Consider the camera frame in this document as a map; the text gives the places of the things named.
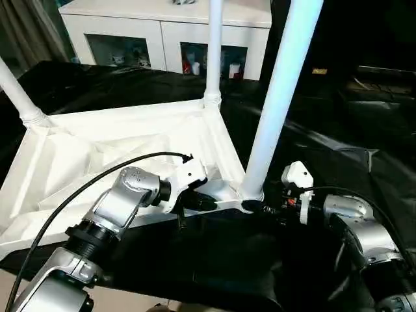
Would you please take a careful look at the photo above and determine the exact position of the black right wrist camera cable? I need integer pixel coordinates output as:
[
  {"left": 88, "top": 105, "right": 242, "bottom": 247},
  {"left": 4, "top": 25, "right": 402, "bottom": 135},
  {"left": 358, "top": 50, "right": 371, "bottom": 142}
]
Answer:
[{"left": 294, "top": 185, "right": 412, "bottom": 261}]

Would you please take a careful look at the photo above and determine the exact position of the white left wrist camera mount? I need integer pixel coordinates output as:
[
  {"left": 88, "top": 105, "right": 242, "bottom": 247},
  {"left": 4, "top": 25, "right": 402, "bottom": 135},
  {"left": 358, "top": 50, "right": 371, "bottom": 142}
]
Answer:
[{"left": 159, "top": 159, "right": 209, "bottom": 215}]

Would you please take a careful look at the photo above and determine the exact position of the white plastic table leg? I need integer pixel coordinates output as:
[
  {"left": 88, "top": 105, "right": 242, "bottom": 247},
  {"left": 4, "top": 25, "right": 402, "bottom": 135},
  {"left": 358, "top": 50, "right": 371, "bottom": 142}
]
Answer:
[
  {"left": 242, "top": 0, "right": 324, "bottom": 201},
  {"left": 203, "top": 0, "right": 225, "bottom": 110},
  {"left": 0, "top": 57, "right": 53, "bottom": 129}
]

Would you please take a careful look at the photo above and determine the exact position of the black work mat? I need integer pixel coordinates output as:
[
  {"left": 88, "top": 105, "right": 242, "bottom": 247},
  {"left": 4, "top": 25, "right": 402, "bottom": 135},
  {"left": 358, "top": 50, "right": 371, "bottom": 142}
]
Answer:
[{"left": 0, "top": 61, "right": 416, "bottom": 312}]

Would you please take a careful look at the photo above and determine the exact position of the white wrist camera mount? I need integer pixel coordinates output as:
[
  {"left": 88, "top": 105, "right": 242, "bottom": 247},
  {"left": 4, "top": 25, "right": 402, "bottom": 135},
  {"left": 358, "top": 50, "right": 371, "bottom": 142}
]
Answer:
[
  {"left": 281, "top": 161, "right": 315, "bottom": 226},
  {"left": 159, "top": 159, "right": 209, "bottom": 215}
]

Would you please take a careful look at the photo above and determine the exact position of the grey curtain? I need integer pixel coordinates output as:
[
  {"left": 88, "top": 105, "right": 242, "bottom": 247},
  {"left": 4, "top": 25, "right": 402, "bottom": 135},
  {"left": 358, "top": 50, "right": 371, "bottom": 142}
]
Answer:
[{"left": 0, "top": 0, "right": 77, "bottom": 75}]

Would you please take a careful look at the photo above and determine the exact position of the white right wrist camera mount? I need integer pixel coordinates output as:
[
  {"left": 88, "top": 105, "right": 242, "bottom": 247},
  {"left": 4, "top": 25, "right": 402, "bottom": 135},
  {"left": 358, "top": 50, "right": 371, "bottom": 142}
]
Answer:
[{"left": 281, "top": 161, "right": 315, "bottom": 226}]

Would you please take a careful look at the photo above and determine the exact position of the white plastic table top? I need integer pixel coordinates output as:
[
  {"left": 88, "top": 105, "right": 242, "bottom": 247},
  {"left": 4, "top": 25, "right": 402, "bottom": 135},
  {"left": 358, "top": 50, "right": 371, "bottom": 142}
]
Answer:
[{"left": 0, "top": 99, "right": 265, "bottom": 257}]

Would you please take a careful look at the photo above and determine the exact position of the white glass-door cabinet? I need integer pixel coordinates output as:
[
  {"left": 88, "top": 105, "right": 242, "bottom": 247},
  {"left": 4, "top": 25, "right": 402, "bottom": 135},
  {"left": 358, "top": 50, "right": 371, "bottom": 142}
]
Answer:
[{"left": 58, "top": 0, "right": 272, "bottom": 82}]

